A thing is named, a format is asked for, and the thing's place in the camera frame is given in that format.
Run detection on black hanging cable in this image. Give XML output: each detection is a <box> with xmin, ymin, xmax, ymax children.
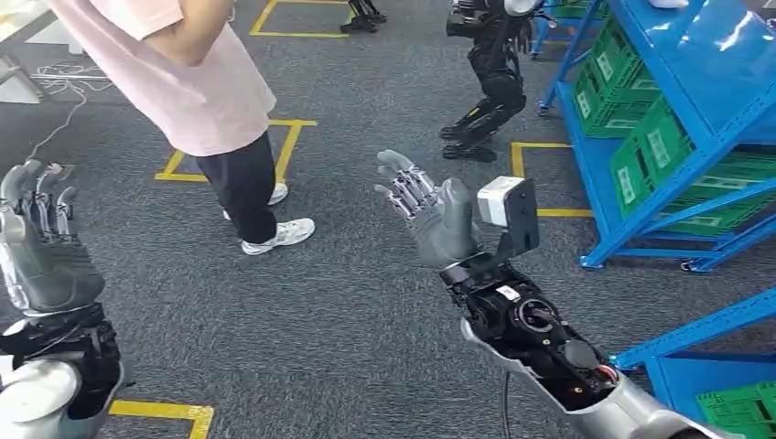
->
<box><xmin>501</xmin><ymin>370</ymin><xmax>515</xmax><ymax>439</ymax></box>

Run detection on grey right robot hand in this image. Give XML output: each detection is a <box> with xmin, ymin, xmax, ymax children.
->
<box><xmin>373</xmin><ymin>149</ymin><xmax>483</xmax><ymax>268</ymax></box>

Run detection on black humanoid robot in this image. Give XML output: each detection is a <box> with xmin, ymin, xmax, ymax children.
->
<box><xmin>439</xmin><ymin>0</ymin><xmax>547</xmax><ymax>164</ymax></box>

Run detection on white floor cable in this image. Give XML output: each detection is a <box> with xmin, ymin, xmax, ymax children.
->
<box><xmin>27</xmin><ymin>60</ymin><xmax>114</xmax><ymax>162</ymax></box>

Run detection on person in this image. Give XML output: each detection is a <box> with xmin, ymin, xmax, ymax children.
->
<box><xmin>48</xmin><ymin>0</ymin><xmax>317</xmax><ymax>257</ymax></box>

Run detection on green plastic crate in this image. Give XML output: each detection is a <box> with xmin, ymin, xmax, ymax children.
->
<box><xmin>572</xmin><ymin>63</ymin><xmax>652</xmax><ymax>139</ymax></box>
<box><xmin>609</xmin><ymin>135</ymin><xmax>776</xmax><ymax>238</ymax></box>
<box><xmin>590</xmin><ymin>15</ymin><xmax>662</xmax><ymax>111</ymax></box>
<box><xmin>633</xmin><ymin>96</ymin><xmax>776</xmax><ymax>183</ymax></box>
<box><xmin>695</xmin><ymin>381</ymin><xmax>776</xmax><ymax>439</ymax></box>

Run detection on black robot feet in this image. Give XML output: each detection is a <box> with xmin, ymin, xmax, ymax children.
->
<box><xmin>339</xmin><ymin>0</ymin><xmax>389</xmax><ymax>35</ymax></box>

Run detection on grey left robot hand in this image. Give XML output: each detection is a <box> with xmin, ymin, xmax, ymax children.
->
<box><xmin>0</xmin><ymin>158</ymin><xmax>107</xmax><ymax>316</ymax></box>

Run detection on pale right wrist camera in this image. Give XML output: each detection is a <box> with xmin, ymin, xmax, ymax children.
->
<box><xmin>477</xmin><ymin>176</ymin><xmax>541</xmax><ymax>259</ymax></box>

